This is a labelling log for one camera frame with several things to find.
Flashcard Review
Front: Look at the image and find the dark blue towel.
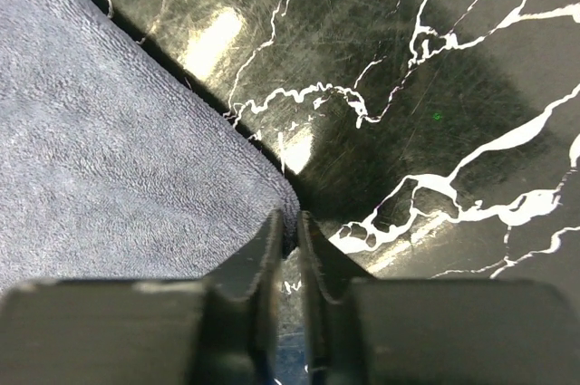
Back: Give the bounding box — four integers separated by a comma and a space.
1, 0, 299, 289

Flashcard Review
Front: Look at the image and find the black marbled table mat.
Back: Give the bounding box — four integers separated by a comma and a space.
94, 0, 579, 384

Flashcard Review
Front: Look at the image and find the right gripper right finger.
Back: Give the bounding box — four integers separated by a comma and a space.
297, 212, 579, 384

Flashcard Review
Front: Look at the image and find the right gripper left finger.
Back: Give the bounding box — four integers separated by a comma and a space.
1, 211, 284, 384

